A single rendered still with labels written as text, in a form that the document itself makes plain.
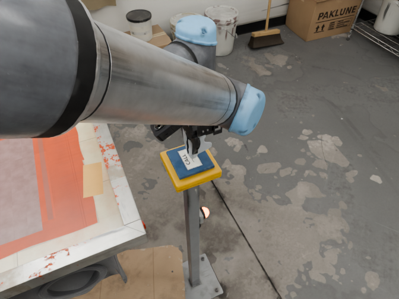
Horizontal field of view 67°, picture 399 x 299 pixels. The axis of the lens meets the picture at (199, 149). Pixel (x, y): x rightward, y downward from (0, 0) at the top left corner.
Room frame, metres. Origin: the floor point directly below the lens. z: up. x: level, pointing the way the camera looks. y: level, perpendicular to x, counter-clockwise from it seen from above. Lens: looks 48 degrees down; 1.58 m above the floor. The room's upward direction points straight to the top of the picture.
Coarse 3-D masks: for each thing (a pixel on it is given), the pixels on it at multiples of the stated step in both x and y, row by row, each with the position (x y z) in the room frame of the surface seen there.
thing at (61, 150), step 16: (0, 144) 0.58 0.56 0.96; (16, 144) 0.58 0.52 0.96; (32, 144) 0.58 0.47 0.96; (48, 144) 0.58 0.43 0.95; (64, 144) 0.58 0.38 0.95; (0, 160) 0.52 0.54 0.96; (16, 160) 0.52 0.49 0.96; (32, 160) 0.52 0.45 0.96; (48, 160) 0.52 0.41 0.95; (64, 160) 0.52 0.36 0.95; (80, 160) 0.52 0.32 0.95; (0, 176) 0.47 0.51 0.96; (16, 176) 0.47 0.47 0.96
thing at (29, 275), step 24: (120, 168) 0.46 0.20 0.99; (120, 192) 0.39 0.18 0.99; (96, 240) 0.28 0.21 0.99; (120, 240) 0.28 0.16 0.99; (144, 240) 0.29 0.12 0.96; (24, 264) 0.23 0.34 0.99; (48, 264) 0.23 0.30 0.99; (72, 264) 0.23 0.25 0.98; (0, 288) 0.18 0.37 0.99; (24, 288) 0.19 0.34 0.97
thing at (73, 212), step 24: (72, 168) 0.49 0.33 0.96; (0, 192) 0.42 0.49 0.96; (24, 192) 0.42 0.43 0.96; (72, 192) 0.42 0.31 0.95; (0, 216) 0.35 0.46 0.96; (24, 216) 0.35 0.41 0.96; (72, 216) 0.35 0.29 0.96; (96, 216) 0.35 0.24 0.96; (0, 240) 0.29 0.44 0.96; (24, 240) 0.29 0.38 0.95
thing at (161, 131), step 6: (150, 126) 0.49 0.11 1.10; (156, 126) 0.48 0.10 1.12; (162, 126) 0.48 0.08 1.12; (168, 126) 0.48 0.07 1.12; (174, 126) 0.48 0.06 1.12; (180, 126) 0.48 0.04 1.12; (156, 132) 0.47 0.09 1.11; (162, 132) 0.47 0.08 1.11; (168, 132) 0.47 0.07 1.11; (174, 132) 0.48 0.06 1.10; (162, 138) 0.46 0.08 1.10
